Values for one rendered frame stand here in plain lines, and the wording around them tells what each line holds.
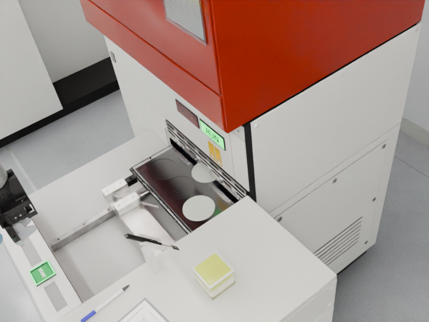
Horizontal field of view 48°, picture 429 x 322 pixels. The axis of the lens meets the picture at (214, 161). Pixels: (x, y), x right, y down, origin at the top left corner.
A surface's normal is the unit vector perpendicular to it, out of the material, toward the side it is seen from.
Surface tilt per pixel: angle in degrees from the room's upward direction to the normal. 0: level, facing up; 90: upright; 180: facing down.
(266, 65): 90
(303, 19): 90
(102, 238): 0
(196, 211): 0
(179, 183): 0
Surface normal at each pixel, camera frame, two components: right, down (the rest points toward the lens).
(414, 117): -0.80, 0.48
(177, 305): -0.11, -0.70
